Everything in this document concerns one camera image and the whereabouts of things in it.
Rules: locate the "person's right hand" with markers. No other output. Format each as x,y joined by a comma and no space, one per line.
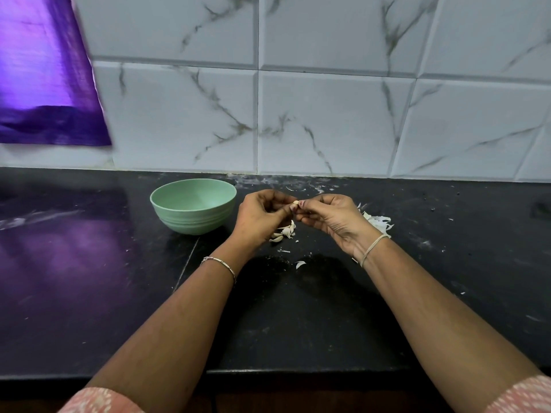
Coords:
337,221

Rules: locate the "person's left hand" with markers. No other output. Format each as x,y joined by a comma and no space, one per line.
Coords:
258,219

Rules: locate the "garlic clove cluster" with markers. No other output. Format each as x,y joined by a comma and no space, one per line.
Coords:
282,232

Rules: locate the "white garlic bulb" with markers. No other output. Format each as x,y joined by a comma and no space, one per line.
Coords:
295,204

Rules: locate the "mint green bowl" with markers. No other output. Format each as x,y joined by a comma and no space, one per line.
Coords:
193,204

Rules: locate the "person's left forearm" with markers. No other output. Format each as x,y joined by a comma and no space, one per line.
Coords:
168,331

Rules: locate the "person's right forearm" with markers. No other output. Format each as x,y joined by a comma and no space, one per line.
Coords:
452,331

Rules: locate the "pile of white garlic peels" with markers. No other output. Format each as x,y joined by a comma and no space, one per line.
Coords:
377,222

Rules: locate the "small fallen garlic piece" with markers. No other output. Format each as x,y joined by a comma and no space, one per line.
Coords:
300,264

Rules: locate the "pink patterned left sleeve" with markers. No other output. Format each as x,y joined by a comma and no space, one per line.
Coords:
101,401

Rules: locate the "pink patterned sleeve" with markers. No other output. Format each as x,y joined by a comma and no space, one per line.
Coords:
101,401
521,395

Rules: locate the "pink patterned right sleeve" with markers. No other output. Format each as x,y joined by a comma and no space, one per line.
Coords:
521,395

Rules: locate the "purple cloth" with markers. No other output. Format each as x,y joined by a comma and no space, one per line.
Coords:
47,69

